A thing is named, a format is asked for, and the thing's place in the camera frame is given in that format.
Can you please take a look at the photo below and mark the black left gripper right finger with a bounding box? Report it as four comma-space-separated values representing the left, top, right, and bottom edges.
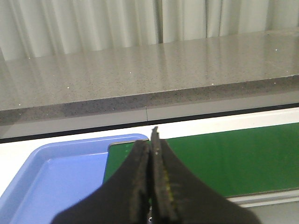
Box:
149, 127, 260, 224

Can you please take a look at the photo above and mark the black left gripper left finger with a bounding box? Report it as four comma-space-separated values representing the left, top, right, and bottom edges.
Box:
52, 140, 150, 224

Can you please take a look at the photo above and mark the blue plastic tray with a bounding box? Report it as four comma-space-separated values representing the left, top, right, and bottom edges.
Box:
0, 133, 147, 224

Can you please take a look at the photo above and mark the green conveyor belt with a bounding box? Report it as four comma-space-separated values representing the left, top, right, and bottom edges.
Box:
103, 121, 299, 198

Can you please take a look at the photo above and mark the grey stone countertop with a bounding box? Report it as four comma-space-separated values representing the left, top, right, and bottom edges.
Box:
0, 28, 299, 125

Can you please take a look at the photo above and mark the white pleated curtain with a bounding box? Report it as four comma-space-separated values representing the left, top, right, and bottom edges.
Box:
0, 0, 299, 61

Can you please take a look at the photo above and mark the aluminium conveyor side rail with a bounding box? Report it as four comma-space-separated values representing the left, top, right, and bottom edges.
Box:
227, 188, 299, 208

